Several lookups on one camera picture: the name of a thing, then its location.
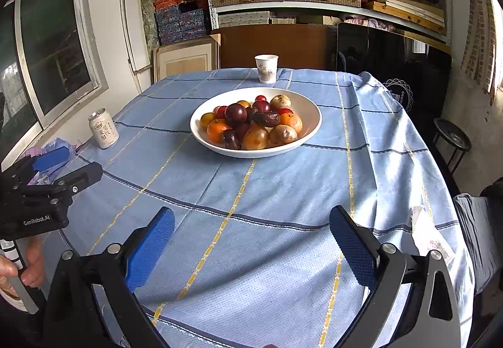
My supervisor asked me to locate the stack of yellow wooden boxes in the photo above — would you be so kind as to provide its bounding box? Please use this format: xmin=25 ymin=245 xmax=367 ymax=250
xmin=363 ymin=0 xmax=446 ymax=36

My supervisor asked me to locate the white paper cup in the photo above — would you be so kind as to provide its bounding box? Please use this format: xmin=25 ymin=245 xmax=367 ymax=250
xmin=255 ymin=54 xmax=279 ymax=84

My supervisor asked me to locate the grey patterned flat box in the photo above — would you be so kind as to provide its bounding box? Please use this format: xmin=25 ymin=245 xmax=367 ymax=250
xmin=218 ymin=12 xmax=272 ymax=28

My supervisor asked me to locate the marbled green board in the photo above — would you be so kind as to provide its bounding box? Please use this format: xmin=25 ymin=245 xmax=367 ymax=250
xmin=138 ymin=0 xmax=160 ymax=48

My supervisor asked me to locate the crumpled white tissue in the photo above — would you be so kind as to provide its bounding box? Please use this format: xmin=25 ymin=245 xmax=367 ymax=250
xmin=409 ymin=205 xmax=452 ymax=258

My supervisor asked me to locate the black round stool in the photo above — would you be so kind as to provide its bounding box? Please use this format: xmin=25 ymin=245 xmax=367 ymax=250
xmin=432 ymin=118 xmax=472 ymax=176

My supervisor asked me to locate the black glossy panel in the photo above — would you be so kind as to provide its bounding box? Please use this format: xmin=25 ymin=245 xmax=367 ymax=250
xmin=336 ymin=21 xmax=452 ymax=136

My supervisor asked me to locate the brick pattern curtain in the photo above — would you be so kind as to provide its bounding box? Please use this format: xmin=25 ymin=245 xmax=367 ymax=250
xmin=461 ymin=0 xmax=496 ymax=93

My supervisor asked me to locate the brown wooden board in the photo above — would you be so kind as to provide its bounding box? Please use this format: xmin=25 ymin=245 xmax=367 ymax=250
xmin=212 ymin=23 xmax=339 ymax=71

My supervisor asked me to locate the white framed window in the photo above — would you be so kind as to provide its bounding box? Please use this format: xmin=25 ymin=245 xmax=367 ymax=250
xmin=0 ymin=0 xmax=110 ymax=171

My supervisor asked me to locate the person's left hand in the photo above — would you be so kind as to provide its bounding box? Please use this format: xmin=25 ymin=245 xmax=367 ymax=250
xmin=0 ymin=236 xmax=46 ymax=288

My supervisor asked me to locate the white oval plate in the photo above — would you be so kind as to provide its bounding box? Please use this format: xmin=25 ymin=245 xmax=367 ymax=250
xmin=190 ymin=87 xmax=323 ymax=159

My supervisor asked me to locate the person's left forearm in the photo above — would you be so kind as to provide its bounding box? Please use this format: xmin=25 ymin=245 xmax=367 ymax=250
xmin=0 ymin=281 xmax=52 ymax=348

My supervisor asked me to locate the white beverage can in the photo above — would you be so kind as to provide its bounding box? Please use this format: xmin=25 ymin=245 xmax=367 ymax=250
xmin=88 ymin=108 xmax=119 ymax=150

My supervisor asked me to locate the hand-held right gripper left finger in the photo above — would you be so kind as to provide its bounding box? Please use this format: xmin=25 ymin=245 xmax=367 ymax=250
xmin=43 ymin=206 xmax=176 ymax=348

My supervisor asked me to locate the white curved moulding strip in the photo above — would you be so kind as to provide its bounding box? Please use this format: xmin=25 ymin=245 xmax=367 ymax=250
xmin=119 ymin=0 xmax=144 ymax=95

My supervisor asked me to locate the blue checked tablecloth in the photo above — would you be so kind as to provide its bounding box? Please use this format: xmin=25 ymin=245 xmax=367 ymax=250
xmin=39 ymin=68 xmax=476 ymax=348

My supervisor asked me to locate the orange patterned box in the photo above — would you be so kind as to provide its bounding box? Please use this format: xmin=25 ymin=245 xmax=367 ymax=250
xmin=153 ymin=0 xmax=209 ymax=12

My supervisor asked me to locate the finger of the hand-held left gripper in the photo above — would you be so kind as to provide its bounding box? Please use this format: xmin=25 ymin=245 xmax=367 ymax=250
xmin=24 ymin=161 xmax=103 ymax=199
xmin=6 ymin=146 xmax=71 ymax=185

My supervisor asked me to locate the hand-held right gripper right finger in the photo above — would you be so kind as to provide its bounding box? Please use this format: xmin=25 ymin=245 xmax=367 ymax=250
xmin=329 ymin=205 xmax=462 ymax=348

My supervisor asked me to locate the beige picture frame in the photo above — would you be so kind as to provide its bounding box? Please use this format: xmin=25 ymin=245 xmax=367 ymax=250
xmin=152 ymin=34 xmax=221 ymax=83

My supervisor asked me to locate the bright window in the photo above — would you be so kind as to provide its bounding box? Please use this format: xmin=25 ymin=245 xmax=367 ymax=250
xmin=487 ymin=0 xmax=503 ymax=93

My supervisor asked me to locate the stack of blue patterned boxes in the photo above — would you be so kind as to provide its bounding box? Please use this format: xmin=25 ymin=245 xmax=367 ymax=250
xmin=154 ymin=8 xmax=209 ymax=46

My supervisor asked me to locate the person's grey trouser leg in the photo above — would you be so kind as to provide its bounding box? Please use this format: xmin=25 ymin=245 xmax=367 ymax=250
xmin=452 ymin=179 xmax=503 ymax=294

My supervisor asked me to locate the pink folded cloth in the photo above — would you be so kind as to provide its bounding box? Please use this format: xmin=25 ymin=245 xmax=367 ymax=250
xmin=346 ymin=15 xmax=394 ymax=31

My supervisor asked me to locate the orange persimmon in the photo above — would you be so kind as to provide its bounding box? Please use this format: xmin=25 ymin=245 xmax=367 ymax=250
xmin=241 ymin=125 xmax=270 ymax=151

